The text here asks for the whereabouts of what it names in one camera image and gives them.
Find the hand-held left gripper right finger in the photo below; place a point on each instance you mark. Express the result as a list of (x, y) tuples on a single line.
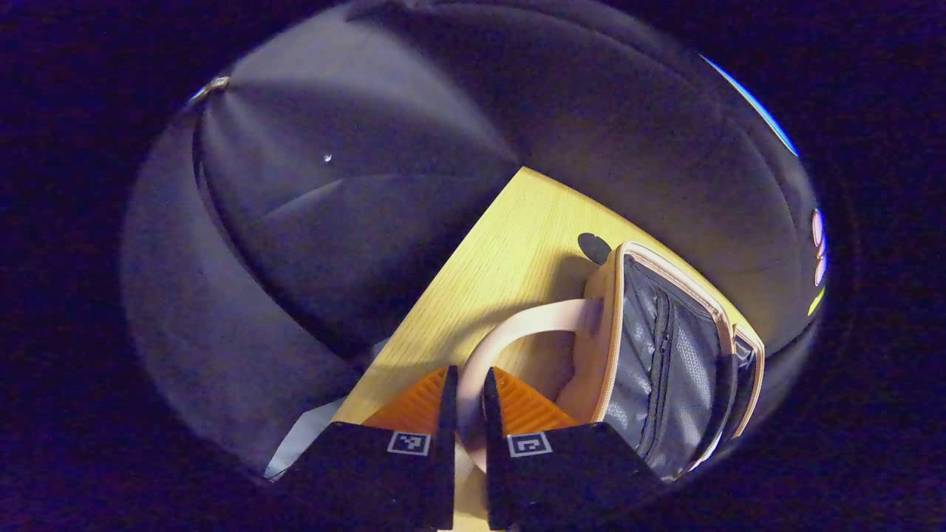
[(494, 465)]

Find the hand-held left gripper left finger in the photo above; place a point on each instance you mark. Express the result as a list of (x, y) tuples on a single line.
[(447, 458)]

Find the pink suitcase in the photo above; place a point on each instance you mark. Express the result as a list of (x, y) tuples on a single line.
[(665, 369)]

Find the black backdrop cloth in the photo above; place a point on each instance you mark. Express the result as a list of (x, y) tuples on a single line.
[(332, 222)]

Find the small metal clip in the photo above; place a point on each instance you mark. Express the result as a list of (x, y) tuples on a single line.
[(209, 89)]

